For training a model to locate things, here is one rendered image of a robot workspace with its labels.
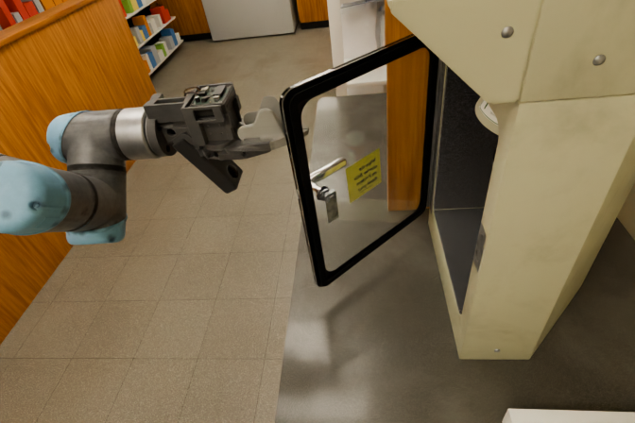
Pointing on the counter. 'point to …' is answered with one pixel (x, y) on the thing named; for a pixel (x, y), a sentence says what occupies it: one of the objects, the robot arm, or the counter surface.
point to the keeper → (479, 246)
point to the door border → (305, 147)
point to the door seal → (305, 154)
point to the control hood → (469, 17)
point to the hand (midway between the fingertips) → (299, 134)
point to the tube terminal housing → (554, 154)
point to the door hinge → (436, 131)
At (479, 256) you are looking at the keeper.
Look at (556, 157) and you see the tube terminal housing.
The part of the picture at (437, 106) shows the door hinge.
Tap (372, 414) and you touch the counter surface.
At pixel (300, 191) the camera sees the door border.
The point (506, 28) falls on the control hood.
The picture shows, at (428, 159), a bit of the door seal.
